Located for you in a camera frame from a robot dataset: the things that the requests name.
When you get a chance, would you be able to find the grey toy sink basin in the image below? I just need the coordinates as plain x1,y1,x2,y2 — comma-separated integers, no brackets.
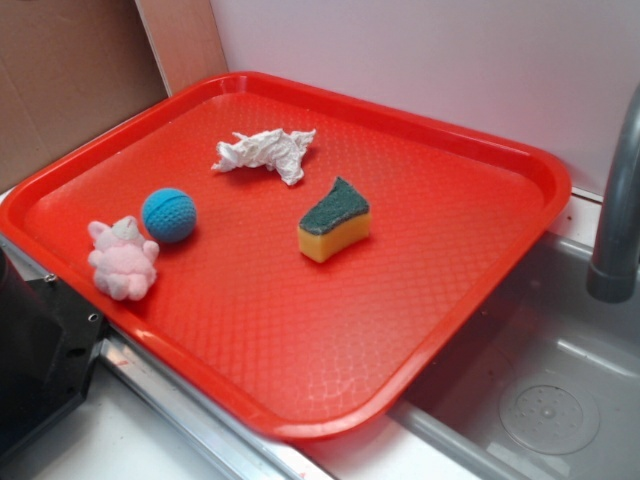
391,234,639,479

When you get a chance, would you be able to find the grey toy faucet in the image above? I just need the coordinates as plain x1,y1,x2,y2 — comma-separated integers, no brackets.
587,91,639,303

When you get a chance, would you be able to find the blue dimpled ball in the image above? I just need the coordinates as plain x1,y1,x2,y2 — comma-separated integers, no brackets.
141,188,197,243

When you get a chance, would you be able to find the crumpled white paper towel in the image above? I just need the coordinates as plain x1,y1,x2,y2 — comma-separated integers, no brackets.
211,128,316,186

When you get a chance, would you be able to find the brown cardboard panel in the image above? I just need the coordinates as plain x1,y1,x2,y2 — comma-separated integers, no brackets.
1,1,227,190

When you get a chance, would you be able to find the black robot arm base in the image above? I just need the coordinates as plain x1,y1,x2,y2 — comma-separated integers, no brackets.
1,254,107,463

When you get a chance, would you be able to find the pink plush toy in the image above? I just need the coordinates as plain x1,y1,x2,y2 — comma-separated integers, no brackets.
88,216,160,301

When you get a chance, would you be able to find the green and yellow sponge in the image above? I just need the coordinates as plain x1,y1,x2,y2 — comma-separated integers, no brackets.
298,177,372,263

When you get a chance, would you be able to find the red plastic tray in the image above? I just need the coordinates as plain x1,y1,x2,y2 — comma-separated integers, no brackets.
1,73,571,440

